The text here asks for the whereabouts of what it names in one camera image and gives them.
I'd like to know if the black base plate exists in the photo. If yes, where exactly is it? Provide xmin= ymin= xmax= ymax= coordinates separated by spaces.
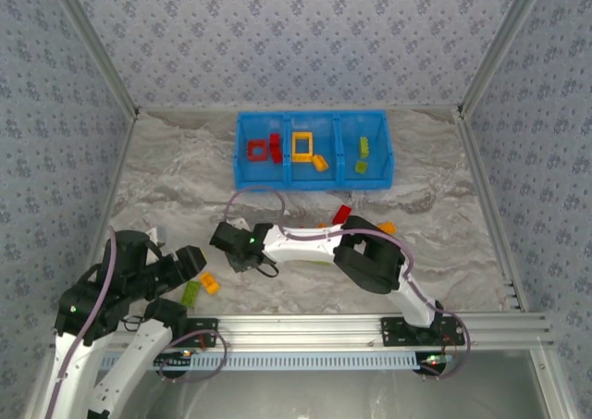
xmin=379 ymin=315 xmax=466 ymax=349
xmin=178 ymin=317 xmax=219 ymax=349

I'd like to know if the aluminium right frame leg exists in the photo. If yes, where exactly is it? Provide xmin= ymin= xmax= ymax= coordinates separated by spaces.
xmin=531 ymin=347 xmax=577 ymax=419

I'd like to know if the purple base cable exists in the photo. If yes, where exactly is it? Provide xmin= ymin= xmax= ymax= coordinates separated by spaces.
xmin=432 ymin=301 xmax=473 ymax=379
xmin=156 ymin=329 xmax=229 ymax=384

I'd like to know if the aluminium right frame post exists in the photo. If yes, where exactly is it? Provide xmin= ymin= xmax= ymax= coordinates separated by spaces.
xmin=457 ymin=0 xmax=554 ymax=115

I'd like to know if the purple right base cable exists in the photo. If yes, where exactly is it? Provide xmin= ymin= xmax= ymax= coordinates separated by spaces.
xmin=432 ymin=301 xmax=473 ymax=379

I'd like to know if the blue three-compartment plastic bin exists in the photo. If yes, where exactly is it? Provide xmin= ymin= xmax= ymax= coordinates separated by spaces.
xmin=232 ymin=109 xmax=395 ymax=192

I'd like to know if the light blue slotted cable duct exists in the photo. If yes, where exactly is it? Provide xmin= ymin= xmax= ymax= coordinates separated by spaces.
xmin=99 ymin=351 xmax=421 ymax=372

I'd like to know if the aluminium left frame leg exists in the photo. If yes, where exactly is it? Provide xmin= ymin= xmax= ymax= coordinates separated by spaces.
xmin=20 ymin=348 xmax=59 ymax=419

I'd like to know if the aluminium frame post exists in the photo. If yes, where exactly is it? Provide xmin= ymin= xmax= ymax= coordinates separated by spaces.
xmin=457 ymin=0 xmax=554 ymax=115
xmin=45 ymin=0 xmax=141 ymax=117

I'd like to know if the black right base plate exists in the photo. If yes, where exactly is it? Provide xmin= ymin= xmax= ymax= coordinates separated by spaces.
xmin=379 ymin=315 xmax=466 ymax=349

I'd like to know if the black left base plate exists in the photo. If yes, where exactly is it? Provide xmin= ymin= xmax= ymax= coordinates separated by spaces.
xmin=178 ymin=317 xmax=219 ymax=349

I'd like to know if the right controller board with LED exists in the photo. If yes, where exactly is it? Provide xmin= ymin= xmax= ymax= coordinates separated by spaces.
xmin=415 ymin=352 xmax=450 ymax=375

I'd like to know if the aluminium rail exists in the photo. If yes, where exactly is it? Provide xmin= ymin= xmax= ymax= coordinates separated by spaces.
xmin=49 ymin=314 xmax=555 ymax=350
xmin=99 ymin=113 xmax=140 ymax=235
xmin=455 ymin=111 xmax=531 ymax=312

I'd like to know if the red square lego frame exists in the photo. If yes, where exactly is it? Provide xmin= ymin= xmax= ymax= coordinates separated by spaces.
xmin=246 ymin=139 xmax=270 ymax=163

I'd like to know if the aluminium right side rail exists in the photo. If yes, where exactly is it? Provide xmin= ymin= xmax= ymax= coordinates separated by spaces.
xmin=455 ymin=111 xmax=531 ymax=312

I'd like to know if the controller board with led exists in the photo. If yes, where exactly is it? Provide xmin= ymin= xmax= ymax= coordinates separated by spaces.
xmin=154 ymin=351 xmax=194 ymax=370
xmin=415 ymin=352 xmax=450 ymax=375

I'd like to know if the aluminium left frame post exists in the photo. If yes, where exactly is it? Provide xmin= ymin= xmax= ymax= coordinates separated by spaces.
xmin=45 ymin=0 xmax=141 ymax=117

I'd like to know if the aluminium front rail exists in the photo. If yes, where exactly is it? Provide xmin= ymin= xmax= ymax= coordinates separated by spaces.
xmin=49 ymin=314 xmax=555 ymax=350

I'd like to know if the left controller board with LED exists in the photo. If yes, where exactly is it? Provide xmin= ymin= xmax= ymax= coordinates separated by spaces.
xmin=154 ymin=351 xmax=194 ymax=370

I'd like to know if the aluminium frame leg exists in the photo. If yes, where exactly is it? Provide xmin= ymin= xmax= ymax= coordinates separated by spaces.
xmin=20 ymin=348 xmax=59 ymax=419
xmin=531 ymin=347 xmax=577 ymax=419

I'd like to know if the aluminium left side rail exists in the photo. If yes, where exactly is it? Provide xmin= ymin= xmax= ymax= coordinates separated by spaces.
xmin=99 ymin=113 xmax=140 ymax=235

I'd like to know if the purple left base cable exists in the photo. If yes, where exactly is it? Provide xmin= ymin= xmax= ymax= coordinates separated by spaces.
xmin=156 ymin=329 xmax=229 ymax=384

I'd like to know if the yellow rectangular lego frame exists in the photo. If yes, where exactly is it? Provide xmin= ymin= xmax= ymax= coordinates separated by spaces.
xmin=290 ymin=131 xmax=315 ymax=164

